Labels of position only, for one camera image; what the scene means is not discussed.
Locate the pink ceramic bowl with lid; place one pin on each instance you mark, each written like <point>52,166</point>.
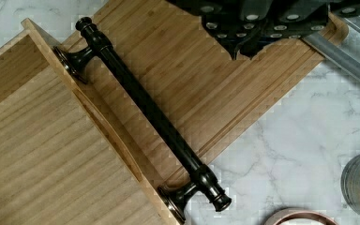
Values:
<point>299,216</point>

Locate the wooden drawer with black handle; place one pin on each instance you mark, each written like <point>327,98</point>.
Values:
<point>57,167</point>

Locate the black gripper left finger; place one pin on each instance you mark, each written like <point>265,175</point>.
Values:
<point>236,25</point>

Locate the bamboo cutting board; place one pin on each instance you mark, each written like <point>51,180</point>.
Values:
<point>210,98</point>

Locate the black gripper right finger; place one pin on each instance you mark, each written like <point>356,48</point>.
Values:
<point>292,18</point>

